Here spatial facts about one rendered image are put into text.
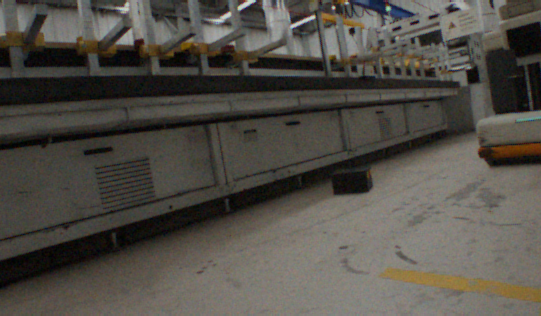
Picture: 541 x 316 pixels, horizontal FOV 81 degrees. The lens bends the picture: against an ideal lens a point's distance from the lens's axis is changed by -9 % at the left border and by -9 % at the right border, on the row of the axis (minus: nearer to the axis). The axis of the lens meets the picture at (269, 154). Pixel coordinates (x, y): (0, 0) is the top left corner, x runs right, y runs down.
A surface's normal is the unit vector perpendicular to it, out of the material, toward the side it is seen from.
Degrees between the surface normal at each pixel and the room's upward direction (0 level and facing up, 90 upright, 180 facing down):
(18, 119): 90
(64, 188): 90
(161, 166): 90
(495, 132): 90
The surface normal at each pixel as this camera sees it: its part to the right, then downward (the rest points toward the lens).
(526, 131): -0.71, 0.15
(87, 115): 0.69, -0.07
